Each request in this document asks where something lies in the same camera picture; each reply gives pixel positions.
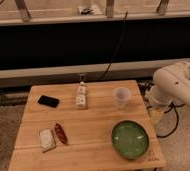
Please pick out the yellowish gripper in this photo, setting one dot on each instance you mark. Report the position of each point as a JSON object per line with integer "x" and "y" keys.
{"x": 156, "y": 115}

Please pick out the green ceramic bowl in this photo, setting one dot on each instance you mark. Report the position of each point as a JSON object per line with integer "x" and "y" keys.
{"x": 130, "y": 139}

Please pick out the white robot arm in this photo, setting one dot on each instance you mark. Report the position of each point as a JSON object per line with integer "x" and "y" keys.
{"x": 170, "y": 82}

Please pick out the clear plastic cup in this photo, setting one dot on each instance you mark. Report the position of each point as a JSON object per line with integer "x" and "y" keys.
{"x": 122, "y": 96}

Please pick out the white small bottle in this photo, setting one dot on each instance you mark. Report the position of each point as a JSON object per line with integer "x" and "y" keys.
{"x": 81, "y": 96}

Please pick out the wooden table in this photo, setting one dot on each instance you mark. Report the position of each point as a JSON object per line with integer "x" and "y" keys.
{"x": 88, "y": 131}

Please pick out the red-brown leaf-shaped dish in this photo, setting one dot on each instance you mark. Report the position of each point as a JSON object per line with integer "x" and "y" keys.
{"x": 60, "y": 133}

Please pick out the black smartphone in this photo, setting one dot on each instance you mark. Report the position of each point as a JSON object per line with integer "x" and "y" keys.
{"x": 48, "y": 101}

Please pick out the white wrapped block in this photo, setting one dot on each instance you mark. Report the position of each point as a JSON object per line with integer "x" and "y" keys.
{"x": 47, "y": 140}

